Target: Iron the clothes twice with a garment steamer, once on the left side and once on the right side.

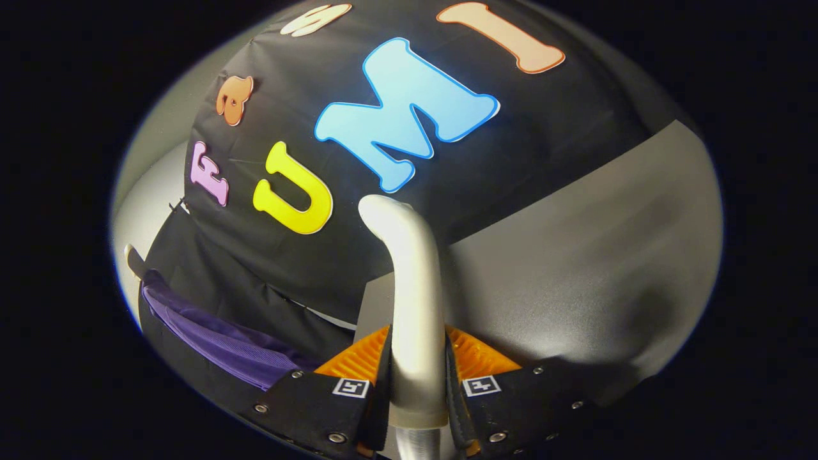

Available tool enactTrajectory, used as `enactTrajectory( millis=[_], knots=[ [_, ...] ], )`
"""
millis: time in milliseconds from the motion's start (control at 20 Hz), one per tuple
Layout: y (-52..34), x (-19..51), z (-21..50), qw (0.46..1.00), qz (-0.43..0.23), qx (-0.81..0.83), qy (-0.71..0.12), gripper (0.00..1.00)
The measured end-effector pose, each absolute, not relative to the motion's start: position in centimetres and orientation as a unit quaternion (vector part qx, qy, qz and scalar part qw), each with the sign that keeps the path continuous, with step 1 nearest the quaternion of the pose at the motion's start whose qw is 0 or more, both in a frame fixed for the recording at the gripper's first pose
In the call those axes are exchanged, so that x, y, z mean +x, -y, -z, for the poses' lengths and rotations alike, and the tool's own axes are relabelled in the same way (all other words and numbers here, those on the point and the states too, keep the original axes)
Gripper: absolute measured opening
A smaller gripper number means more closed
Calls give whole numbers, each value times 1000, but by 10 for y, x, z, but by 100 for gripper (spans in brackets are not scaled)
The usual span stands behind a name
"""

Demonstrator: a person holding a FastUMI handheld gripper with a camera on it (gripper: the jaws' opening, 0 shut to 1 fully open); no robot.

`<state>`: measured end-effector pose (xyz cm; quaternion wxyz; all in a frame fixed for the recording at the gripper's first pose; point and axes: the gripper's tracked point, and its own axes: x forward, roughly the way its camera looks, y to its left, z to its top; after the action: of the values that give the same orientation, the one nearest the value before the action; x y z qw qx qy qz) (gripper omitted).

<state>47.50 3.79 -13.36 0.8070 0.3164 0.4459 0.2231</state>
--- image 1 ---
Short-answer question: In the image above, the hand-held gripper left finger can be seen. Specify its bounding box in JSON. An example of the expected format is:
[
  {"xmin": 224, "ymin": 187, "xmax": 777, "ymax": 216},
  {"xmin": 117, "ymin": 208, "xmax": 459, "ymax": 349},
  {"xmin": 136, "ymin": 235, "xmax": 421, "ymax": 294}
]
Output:
[{"xmin": 252, "ymin": 325, "xmax": 392, "ymax": 460}]

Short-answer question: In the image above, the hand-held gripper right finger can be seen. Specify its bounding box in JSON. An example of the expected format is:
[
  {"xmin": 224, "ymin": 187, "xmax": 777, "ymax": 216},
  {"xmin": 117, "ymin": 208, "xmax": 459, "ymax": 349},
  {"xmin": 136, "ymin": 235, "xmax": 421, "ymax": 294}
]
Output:
[{"xmin": 444, "ymin": 324, "xmax": 601, "ymax": 458}]

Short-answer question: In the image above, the purple corduroy jacket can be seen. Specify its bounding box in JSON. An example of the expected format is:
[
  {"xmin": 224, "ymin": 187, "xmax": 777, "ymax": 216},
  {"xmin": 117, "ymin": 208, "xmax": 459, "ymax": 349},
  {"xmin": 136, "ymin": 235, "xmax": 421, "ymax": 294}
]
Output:
[{"xmin": 141, "ymin": 270, "xmax": 321, "ymax": 392}]

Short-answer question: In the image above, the white garment steamer head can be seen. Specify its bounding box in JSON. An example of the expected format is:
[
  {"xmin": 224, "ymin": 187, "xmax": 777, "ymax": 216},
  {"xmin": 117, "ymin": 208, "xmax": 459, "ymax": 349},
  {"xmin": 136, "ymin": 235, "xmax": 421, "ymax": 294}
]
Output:
[{"xmin": 358, "ymin": 194, "xmax": 450, "ymax": 431}]

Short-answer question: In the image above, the grey cabinet with dark top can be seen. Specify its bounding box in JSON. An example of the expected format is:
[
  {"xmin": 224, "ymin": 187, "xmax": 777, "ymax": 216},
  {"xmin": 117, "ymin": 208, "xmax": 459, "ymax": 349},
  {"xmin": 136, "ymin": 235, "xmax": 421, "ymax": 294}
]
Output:
[{"xmin": 355, "ymin": 119, "xmax": 725, "ymax": 385}]

